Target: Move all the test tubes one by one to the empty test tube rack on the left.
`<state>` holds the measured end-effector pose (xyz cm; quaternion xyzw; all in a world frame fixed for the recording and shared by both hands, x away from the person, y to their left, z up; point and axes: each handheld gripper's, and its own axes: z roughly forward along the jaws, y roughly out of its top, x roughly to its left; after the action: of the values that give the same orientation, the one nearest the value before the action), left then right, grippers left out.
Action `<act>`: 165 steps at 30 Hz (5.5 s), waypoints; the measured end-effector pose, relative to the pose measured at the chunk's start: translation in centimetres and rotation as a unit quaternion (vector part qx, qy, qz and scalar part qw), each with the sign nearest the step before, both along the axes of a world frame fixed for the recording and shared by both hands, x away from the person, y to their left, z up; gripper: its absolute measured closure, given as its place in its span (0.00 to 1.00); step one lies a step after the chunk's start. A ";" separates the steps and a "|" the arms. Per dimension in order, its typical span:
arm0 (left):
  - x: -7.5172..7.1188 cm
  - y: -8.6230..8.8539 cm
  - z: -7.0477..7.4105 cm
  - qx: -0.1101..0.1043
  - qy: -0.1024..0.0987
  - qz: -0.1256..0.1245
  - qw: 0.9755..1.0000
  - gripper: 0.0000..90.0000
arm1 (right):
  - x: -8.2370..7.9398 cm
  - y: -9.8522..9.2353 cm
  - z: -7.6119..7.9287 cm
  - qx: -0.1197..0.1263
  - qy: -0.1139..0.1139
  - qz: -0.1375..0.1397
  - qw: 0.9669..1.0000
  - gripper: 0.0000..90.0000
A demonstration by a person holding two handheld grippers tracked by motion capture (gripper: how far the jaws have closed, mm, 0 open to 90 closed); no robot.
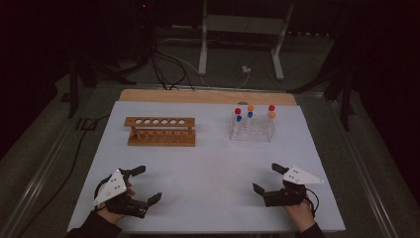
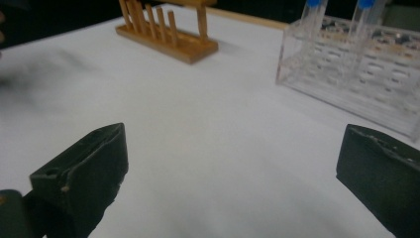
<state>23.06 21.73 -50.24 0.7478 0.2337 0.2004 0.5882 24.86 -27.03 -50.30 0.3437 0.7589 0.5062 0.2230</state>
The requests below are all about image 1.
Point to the white plug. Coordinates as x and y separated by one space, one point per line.
246 69

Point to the black stand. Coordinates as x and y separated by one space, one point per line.
73 89
345 99

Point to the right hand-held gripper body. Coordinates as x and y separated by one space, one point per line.
302 177

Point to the red capped test tube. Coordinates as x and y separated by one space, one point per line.
271 107
237 111

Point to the orange capped test tube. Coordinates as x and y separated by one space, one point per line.
272 115
250 107

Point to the white metal stand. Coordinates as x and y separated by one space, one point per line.
242 23

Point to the person's left hand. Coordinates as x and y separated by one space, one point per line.
110 218

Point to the person's right hand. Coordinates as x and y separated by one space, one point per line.
302 216

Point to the metal floor rail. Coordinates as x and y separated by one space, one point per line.
34 183
368 185

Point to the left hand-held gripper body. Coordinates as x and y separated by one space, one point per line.
110 188

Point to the white table sheet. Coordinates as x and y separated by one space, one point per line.
204 178

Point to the clear plastic test tube rack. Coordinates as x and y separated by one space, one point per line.
252 132

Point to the wooden test tube rack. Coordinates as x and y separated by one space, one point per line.
161 140

